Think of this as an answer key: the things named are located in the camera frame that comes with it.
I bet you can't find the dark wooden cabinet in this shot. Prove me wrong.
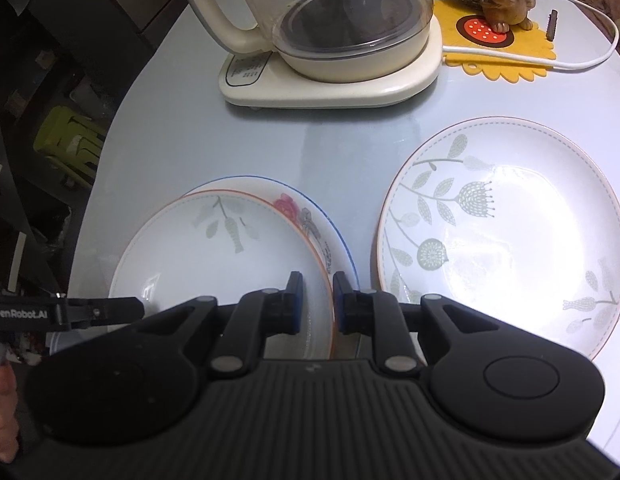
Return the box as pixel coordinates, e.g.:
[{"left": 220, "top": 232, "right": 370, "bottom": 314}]
[{"left": 65, "top": 0, "right": 191, "bottom": 61}]

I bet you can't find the white power cable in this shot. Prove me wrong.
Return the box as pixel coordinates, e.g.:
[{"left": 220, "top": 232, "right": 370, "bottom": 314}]
[{"left": 442, "top": 0, "right": 619, "bottom": 70}]

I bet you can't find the person's left hand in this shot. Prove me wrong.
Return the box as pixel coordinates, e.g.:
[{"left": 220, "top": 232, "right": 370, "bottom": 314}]
[{"left": 0, "top": 364, "right": 20, "bottom": 456}]

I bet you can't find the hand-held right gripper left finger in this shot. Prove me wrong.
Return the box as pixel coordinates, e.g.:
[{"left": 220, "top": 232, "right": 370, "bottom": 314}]
[{"left": 135, "top": 271, "right": 307, "bottom": 378}]

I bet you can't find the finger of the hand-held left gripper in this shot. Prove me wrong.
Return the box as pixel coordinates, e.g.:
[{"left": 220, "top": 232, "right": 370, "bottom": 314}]
[{"left": 65, "top": 296, "right": 145, "bottom": 330}]

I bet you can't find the yellow felt mat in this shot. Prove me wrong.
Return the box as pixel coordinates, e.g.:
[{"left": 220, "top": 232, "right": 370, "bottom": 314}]
[{"left": 432, "top": 0, "right": 560, "bottom": 83}]

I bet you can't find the large leaf-print plate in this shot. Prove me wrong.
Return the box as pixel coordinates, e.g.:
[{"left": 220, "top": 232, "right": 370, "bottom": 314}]
[{"left": 376, "top": 116, "right": 620, "bottom": 361}]

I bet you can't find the cream kettle base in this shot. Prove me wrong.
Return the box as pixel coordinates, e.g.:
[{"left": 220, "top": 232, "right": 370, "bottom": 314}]
[{"left": 219, "top": 25, "right": 443, "bottom": 108}]

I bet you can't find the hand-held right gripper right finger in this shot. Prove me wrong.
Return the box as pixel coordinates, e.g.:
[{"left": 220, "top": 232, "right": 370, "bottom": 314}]
[{"left": 333, "top": 271, "right": 500, "bottom": 376}]

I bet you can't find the small leaf-print orange-rim plate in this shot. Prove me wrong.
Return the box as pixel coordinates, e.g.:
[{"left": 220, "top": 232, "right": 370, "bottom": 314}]
[{"left": 107, "top": 189, "right": 337, "bottom": 361}]

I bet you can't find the green plastic stool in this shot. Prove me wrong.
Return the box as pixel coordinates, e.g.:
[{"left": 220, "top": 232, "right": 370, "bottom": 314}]
[{"left": 32, "top": 106, "right": 108, "bottom": 186}]

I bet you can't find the glass electric kettle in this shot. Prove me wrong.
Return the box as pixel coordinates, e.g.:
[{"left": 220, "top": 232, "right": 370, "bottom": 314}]
[{"left": 182, "top": 0, "right": 435, "bottom": 83}]

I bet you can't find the flower-print blue-rim plate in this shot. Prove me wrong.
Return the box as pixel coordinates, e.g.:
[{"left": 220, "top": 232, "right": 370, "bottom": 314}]
[{"left": 182, "top": 175, "right": 359, "bottom": 311}]

